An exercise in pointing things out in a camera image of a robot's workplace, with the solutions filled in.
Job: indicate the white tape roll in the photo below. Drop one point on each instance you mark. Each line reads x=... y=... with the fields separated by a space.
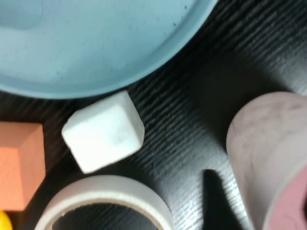
x=105 y=189

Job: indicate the white foam cube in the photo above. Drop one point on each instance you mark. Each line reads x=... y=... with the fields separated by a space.
x=103 y=131

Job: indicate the blue cup stand with pegs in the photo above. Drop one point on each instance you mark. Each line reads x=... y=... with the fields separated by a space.
x=96 y=43

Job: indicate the yellow rubber duck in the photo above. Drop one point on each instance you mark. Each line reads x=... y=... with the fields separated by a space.
x=4 y=221

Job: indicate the pink plastic cup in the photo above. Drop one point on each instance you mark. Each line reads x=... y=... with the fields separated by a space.
x=268 y=143

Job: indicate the orange foam cube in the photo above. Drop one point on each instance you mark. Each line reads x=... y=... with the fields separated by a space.
x=16 y=163

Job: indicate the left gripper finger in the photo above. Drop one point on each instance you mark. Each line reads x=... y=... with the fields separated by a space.
x=216 y=203

